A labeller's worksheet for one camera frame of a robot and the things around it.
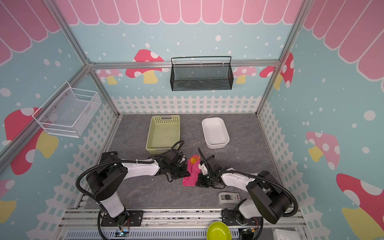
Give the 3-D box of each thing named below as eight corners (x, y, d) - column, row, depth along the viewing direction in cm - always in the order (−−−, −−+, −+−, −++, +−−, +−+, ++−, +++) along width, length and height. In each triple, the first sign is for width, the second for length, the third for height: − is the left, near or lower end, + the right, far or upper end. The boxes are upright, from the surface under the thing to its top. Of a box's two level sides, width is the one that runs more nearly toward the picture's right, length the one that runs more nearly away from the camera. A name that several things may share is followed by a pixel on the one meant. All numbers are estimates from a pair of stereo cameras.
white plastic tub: (202, 149, 102) (202, 144, 97) (201, 122, 118) (201, 117, 113) (229, 149, 102) (230, 144, 97) (224, 122, 118) (226, 117, 113)
